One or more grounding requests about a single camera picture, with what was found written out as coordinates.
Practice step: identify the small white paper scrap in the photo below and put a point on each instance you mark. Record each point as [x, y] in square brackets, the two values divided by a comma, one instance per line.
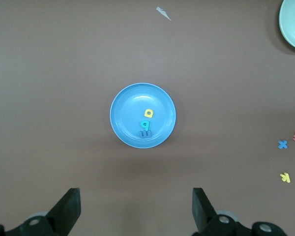
[163, 13]

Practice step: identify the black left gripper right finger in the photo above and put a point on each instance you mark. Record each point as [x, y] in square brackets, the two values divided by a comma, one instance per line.
[204, 211]

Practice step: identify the yellow foam letter a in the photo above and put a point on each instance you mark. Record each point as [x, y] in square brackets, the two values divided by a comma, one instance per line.
[147, 115]

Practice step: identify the blue foam letter m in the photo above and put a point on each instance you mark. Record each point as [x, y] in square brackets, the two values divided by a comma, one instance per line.
[145, 134]

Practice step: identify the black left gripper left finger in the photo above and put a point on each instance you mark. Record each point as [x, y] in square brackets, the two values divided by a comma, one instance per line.
[64, 211]

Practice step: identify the blue plate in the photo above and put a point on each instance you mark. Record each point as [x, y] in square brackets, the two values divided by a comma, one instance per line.
[127, 108]

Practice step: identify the blue foam letter x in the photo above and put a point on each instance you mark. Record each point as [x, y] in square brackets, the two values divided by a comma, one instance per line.
[282, 144]

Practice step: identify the yellow foam letter k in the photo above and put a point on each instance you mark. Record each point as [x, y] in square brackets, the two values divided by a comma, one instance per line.
[285, 177]

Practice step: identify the pale green plate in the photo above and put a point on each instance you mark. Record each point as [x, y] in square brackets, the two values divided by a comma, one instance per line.
[293, 22]

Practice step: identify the teal foam letter d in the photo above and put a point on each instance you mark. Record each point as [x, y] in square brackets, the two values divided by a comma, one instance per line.
[146, 126]

